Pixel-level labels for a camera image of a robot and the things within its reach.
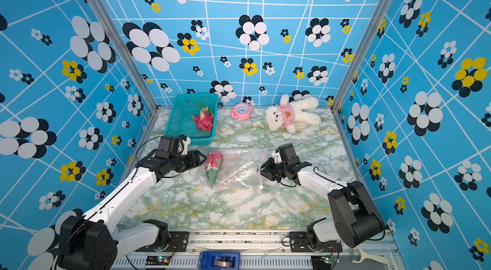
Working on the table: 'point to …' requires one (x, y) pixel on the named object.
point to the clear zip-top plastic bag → (241, 171)
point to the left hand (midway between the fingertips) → (204, 157)
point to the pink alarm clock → (241, 111)
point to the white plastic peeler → (367, 256)
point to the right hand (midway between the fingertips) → (260, 170)
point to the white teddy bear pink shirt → (288, 114)
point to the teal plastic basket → (180, 121)
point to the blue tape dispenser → (218, 260)
